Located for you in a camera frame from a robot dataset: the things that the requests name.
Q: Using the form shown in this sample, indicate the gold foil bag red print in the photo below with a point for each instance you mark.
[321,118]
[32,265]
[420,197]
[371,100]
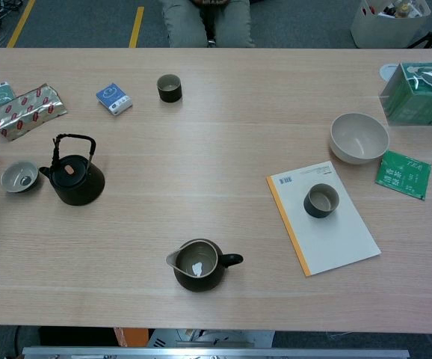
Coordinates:
[29,110]

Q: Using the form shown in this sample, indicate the green tissue box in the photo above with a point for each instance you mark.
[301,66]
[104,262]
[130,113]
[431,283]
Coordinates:
[418,104]

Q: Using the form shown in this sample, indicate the white storage bin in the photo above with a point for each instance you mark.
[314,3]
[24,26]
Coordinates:
[384,30]

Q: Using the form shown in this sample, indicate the dark cylindrical teacup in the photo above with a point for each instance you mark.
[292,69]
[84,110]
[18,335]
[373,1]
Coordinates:
[315,212]
[169,97]

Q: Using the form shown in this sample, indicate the white round table grommet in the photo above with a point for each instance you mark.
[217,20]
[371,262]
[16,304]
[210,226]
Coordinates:
[387,70]

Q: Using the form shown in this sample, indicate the seated person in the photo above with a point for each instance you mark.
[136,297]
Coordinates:
[182,26]

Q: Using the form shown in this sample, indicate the aluminium rail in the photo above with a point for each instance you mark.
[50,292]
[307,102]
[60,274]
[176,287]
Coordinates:
[216,353]

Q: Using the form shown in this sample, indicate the white notebook yellow spine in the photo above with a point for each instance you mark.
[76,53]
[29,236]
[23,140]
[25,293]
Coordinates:
[332,243]

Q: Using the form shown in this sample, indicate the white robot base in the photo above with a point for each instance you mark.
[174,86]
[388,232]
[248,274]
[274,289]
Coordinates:
[208,338]

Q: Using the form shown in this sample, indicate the green tea sachet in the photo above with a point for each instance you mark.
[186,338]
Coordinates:
[403,175]

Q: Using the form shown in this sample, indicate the large beige bowl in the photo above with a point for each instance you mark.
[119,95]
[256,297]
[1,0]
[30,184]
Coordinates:
[358,140]

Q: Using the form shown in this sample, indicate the blue tea bag packet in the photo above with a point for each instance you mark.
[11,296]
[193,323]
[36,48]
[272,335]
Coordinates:
[113,97]

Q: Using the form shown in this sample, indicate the orange panel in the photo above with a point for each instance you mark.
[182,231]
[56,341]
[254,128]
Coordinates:
[126,336]

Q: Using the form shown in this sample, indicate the black teapot kettle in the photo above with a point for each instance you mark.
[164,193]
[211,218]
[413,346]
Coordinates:
[76,183]

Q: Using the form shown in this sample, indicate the small grey shallow cup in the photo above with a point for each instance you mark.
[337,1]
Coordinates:
[12,177]

